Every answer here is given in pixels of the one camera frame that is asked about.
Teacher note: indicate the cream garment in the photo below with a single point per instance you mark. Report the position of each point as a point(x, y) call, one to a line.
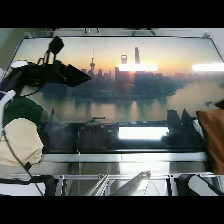
point(20, 143)

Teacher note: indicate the brown T-shirt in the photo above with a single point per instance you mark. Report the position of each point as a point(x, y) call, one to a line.
point(211, 140)

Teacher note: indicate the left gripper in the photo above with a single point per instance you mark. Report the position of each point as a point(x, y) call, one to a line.
point(55, 73)

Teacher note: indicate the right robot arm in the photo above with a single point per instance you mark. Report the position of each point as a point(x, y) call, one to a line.
point(200, 185)

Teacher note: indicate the dark green garment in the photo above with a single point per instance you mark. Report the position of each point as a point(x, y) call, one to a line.
point(23, 108)

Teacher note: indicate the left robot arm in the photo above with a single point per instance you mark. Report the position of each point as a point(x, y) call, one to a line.
point(20, 75)

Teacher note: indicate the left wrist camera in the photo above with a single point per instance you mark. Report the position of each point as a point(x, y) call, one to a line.
point(55, 45)

